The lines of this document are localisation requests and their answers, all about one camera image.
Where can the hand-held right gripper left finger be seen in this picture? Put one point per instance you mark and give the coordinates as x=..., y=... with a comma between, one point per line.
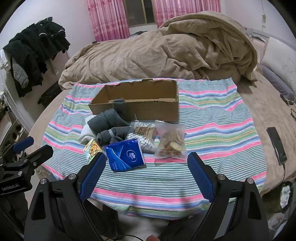
x=92, y=177

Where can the window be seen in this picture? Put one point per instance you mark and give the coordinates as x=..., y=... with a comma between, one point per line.
x=140, y=12

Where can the blue tissue packet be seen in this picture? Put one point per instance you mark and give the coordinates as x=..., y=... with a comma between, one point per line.
x=126, y=155

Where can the striped cloth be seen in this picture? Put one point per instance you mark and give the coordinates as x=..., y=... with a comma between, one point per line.
x=208, y=139

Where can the grey pillow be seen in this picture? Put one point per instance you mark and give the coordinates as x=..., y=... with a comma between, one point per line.
x=275, y=81

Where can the cartoon print tissue packet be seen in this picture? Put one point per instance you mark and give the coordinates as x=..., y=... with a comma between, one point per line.
x=92, y=150

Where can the open cardboard box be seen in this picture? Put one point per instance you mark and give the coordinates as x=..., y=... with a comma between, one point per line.
x=138, y=105

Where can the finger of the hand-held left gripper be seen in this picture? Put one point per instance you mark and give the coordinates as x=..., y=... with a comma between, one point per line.
x=22, y=144
x=38, y=154

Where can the dark bag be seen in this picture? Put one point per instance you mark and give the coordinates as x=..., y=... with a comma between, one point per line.
x=49, y=93

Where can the beige blanket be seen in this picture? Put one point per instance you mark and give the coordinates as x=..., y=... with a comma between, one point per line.
x=161, y=51

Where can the white sock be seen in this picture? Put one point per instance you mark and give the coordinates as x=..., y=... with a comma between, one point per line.
x=86, y=134

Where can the dark grey folded sock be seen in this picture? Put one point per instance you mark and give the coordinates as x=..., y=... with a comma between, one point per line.
x=119, y=106

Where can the clear bag of snacks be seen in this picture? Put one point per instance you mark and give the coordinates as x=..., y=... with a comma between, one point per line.
x=171, y=139

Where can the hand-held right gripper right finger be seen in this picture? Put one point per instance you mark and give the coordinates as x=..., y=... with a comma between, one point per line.
x=199, y=176

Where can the white patterned pillow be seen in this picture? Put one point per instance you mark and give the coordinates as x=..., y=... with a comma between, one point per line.
x=279, y=60

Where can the black smartphone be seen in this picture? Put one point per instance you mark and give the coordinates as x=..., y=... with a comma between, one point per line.
x=277, y=144

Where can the pink curtain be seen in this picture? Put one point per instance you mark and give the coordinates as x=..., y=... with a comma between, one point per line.
x=182, y=11
x=108, y=19

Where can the beige bed sheet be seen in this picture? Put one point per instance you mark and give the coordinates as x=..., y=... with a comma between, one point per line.
x=256, y=120

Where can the trash bin with liner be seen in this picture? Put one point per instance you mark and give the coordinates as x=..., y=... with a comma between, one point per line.
x=285, y=195

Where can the pile of dark clothes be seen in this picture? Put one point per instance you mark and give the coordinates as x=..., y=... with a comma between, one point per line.
x=30, y=53

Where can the grey sock bundle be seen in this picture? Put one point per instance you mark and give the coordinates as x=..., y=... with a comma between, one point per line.
x=111, y=135

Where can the bag of cotton swabs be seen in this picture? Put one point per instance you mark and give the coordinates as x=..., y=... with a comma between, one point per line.
x=144, y=136

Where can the rolled dark grey sock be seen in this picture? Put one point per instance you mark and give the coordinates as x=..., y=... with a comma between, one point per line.
x=106, y=120

